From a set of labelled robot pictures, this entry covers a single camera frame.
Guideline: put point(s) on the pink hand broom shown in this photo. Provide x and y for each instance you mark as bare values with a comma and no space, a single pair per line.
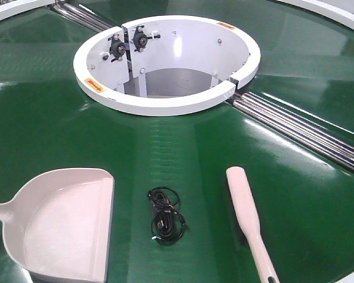
248,220

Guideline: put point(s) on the pink plastic dustpan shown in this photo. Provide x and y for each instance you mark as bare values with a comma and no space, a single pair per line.
57,226

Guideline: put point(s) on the yellow arrow sticker front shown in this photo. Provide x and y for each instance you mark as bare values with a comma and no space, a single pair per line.
94,85

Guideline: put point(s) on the orange sticker rear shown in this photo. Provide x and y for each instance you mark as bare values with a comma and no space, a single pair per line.
226,25

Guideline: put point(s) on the near steel roller set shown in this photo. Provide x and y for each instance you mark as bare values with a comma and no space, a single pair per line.
302,130

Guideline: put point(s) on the steel roller set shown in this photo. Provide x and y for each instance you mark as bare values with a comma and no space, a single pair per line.
81,16
302,130

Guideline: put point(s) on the far steel roller set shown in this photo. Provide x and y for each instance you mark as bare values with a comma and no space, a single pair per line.
81,16

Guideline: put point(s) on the white outer rim right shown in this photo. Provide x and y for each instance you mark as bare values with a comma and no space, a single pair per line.
327,10

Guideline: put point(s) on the white rim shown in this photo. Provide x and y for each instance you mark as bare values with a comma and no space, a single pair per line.
16,7
327,10

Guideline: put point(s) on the white outer rim left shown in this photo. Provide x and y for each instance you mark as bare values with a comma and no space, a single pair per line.
16,7

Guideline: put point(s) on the right black bearing mount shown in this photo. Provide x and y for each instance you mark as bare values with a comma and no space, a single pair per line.
140,39

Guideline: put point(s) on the black bearing mount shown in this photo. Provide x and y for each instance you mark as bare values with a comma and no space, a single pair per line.
140,39
117,48

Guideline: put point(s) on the left black bearing mount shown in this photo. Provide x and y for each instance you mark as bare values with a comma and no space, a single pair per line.
117,48

